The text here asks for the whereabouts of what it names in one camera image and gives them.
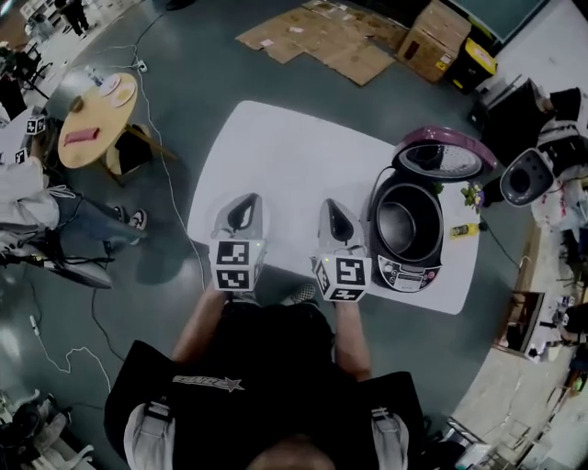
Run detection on long white cable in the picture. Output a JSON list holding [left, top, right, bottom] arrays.
[[131, 68, 209, 291]]

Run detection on person's checkered shoe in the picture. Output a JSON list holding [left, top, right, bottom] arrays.
[[280, 283, 319, 308]]

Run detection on purple rice cooker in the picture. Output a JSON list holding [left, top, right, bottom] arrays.
[[366, 125, 500, 295]]

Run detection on thin white floor cable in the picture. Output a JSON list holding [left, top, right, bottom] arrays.
[[31, 328, 114, 396]]

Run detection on person's black shirt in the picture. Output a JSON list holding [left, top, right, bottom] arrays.
[[103, 300, 427, 470]]

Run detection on black power cable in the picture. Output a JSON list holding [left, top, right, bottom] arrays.
[[478, 220, 521, 269]]

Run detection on pale round plate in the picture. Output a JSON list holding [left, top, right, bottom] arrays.
[[97, 74, 122, 98], [110, 82, 138, 108]]

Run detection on yellow bottle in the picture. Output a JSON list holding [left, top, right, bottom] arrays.
[[448, 221, 481, 241]]

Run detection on brown cardboard box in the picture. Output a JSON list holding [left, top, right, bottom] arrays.
[[396, 0, 473, 84]]

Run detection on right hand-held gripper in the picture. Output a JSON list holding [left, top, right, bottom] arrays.
[[311, 197, 373, 303]]

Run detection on grey white appliance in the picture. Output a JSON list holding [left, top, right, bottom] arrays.
[[499, 147, 555, 209]]

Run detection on wooden cabinet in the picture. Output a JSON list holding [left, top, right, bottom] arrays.
[[492, 288, 547, 358]]

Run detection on person's right forearm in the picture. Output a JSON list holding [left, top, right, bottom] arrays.
[[331, 300, 374, 383]]

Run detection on grey shoulder strap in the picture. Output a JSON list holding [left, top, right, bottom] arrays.
[[122, 397, 176, 470], [369, 405, 411, 470]]

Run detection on small flower plant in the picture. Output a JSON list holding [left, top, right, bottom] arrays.
[[459, 180, 486, 215]]

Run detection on black pot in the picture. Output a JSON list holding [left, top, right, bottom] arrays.
[[376, 182, 446, 266]]

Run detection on round wooden table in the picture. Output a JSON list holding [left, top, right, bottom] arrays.
[[57, 72, 140, 170]]

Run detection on pink cloth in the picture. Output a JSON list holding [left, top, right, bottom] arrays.
[[62, 128, 102, 149]]

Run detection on person's left forearm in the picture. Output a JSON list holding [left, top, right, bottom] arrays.
[[171, 285, 230, 364]]

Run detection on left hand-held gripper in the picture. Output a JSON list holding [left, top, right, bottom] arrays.
[[209, 192, 269, 293]]

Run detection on black yellow storage bin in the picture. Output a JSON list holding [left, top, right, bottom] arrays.
[[444, 37, 499, 95]]

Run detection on wooden stool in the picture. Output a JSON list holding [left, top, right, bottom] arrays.
[[104, 122, 178, 185]]

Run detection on flattened cardboard sheets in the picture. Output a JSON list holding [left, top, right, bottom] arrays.
[[235, 0, 411, 88]]

